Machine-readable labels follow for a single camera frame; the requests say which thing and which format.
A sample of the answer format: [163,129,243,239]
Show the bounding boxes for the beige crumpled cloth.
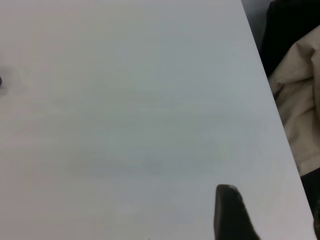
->
[267,24,320,177]

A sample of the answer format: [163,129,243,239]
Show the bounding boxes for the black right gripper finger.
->
[213,184,262,240]

